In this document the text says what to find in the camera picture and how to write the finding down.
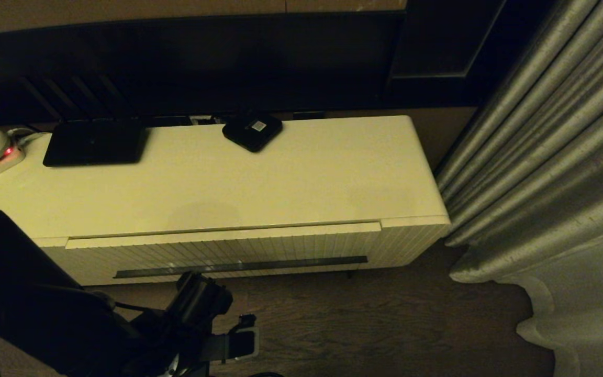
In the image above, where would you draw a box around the dark metal handle rail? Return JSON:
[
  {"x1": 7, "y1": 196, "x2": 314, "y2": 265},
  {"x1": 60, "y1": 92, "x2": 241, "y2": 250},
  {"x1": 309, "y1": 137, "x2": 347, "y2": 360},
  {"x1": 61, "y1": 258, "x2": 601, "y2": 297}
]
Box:
[{"x1": 114, "y1": 256, "x2": 369, "y2": 279}]

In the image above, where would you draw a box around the cream fluted drawer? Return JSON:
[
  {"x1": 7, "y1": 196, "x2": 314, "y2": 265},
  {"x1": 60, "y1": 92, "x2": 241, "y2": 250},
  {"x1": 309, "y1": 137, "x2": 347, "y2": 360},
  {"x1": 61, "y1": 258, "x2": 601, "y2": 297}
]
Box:
[{"x1": 65, "y1": 221, "x2": 383, "y2": 279}]

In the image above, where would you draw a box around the white low cabinet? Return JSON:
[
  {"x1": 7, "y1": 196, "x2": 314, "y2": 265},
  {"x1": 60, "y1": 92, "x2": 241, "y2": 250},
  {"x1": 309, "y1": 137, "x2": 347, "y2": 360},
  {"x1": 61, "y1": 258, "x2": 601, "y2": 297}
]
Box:
[{"x1": 0, "y1": 115, "x2": 453, "y2": 287}]

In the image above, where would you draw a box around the small black square box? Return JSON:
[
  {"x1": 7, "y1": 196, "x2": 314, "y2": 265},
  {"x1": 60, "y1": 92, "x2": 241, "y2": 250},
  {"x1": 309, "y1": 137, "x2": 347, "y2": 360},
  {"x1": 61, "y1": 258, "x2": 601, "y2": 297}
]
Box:
[{"x1": 221, "y1": 112, "x2": 284, "y2": 154}]

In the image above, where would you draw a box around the black flat set-top box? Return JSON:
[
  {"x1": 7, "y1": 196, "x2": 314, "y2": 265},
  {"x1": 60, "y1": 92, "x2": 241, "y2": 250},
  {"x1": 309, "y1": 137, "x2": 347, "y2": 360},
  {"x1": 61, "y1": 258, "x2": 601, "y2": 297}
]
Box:
[{"x1": 42, "y1": 119, "x2": 151, "y2": 168}]

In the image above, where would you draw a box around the black television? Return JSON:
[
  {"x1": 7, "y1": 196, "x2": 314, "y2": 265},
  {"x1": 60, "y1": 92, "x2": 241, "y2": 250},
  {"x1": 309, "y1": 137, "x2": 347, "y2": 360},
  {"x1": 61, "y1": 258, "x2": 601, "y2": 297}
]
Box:
[{"x1": 0, "y1": 9, "x2": 407, "y2": 129}]

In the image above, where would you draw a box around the white power strip red light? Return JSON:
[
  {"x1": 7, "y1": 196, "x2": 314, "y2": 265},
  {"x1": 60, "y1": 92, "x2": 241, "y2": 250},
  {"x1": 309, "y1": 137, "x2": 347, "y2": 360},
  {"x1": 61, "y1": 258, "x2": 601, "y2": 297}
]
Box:
[{"x1": 0, "y1": 142, "x2": 27, "y2": 179}]

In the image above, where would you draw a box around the white sheer curtain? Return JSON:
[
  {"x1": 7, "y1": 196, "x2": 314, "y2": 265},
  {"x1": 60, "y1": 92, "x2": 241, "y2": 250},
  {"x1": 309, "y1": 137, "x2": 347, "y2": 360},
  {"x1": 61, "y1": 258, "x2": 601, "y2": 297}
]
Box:
[{"x1": 513, "y1": 220, "x2": 603, "y2": 377}]

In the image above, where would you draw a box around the grey textured curtain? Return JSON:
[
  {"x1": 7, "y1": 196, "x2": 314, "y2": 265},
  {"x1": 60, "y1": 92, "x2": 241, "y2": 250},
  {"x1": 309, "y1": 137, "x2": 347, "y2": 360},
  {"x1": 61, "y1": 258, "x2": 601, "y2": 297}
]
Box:
[{"x1": 434, "y1": 0, "x2": 603, "y2": 286}]

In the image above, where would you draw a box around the white power cord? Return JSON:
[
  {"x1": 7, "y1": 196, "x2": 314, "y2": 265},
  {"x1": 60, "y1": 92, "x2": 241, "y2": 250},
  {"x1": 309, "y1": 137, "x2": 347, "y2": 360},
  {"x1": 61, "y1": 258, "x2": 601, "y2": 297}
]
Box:
[{"x1": 7, "y1": 126, "x2": 52, "y2": 147}]

